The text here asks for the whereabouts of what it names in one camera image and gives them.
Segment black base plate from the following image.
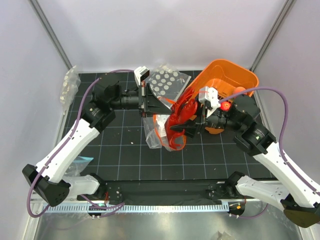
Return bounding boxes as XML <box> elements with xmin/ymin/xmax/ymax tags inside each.
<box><xmin>86</xmin><ymin>179</ymin><xmax>244</xmax><ymax>206</ymax></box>

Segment blue zip clear bag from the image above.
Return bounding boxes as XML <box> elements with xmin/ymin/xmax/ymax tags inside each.
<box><xmin>64</xmin><ymin>156</ymin><xmax>94</xmax><ymax>177</ymax></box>

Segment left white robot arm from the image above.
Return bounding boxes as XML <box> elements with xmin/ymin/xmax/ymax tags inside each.
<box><xmin>22</xmin><ymin>73</ymin><xmax>171</xmax><ymax>207</ymax></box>

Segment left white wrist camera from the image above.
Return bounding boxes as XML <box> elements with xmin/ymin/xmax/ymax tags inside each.
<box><xmin>133</xmin><ymin>66</ymin><xmax>150</xmax><ymax>87</ymax></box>

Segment white dotted zip bag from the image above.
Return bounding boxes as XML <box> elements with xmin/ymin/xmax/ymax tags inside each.
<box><xmin>145</xmin><ymin>64</ymin><xmax>191</xmax><ymax>101</ymax></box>

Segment orange plastic basket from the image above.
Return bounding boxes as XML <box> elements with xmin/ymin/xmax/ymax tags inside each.
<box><xmin>186</xmin><ymin>59</ymin><xmax>259</xmax><ymax>135</ymax></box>

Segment red toy apple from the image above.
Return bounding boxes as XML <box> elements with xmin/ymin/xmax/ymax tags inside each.
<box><xmin>220</xmin><ymin>101</ymin><xmax>232</xmax><ymax>112</ymax></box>

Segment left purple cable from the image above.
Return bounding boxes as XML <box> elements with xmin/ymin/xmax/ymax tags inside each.
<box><xmin>26</xmin><ymin>69</ymin><xmax>136</xmax><ymax>218</ymax></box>

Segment slotted cable duct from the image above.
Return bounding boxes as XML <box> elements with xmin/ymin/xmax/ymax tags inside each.
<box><xmin>46</xmin><ymin>202</ymin><xmax>229</xmax><ymax>214</ymax></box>

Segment red toy lobster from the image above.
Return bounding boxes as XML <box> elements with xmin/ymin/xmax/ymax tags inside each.
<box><xmin>165</xmin><ymin>87</ymin><xmax>198</xmax><ymax>151</ymax></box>

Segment clear bag at wall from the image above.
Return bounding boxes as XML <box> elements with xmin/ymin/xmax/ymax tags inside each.
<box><xmin>59</xmin><ymin>65</ymin><xmax>81</xmax><ymax>112</ymax></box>

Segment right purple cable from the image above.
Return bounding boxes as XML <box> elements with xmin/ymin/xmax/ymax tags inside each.
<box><xmin>219</xmin><ymin>86</ymin><xmax>320</xmax><ymax>218</ymax></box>

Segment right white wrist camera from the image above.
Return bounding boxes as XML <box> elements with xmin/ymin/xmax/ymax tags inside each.
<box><xmin>198</xmin><ymin>86</ymin><xmax>221</xmax><ymax>111</ymax></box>

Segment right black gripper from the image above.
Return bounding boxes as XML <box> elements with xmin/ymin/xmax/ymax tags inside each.
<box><xmin>170</xmin><ymin>92</ymin><xmax>243</xmax><ymax>138</ymax></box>

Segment orange zip top bag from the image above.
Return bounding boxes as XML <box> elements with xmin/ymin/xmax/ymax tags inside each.
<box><xmin>143</xmin><ymin>97</ymin><xmax>187</xmax><ymax>152</ymax></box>

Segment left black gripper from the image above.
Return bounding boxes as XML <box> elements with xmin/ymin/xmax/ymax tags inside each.
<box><xmin>109</xmin><ymin>81</ymin><xmax>172</xmax><ymax>119</ymax></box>

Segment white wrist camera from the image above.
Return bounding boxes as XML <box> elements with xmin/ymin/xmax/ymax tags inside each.
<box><xmin>133</xmin><ymin>66</ymin><xmax>150</xmax><ymax>87</ymax></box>
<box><xmin>198</xmin><ymin>86</ymin><xmax>221</xmax><ymax>111</ymax></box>

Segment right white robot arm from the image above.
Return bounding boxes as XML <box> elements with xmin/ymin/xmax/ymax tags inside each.
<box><xmin>165</xmin><ymin>94</ymin><xmax>320</xmax><ymax>228</ymax></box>

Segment toy peach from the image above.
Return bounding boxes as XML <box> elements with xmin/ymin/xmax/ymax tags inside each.
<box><xmin>233</xmin><ymin>86</ymin><xmax>246</xmax><ymax>94</ymax></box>

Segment purple cable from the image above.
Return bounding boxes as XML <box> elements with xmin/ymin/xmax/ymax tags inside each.
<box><xmin>219</xmin><ymin>86</ymin><xmax>320</xmax><ymax>218</ymax></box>
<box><xmin>26</xmin><ymin>69</ymin><xmax>136</xmax><ymax>218</ymax></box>

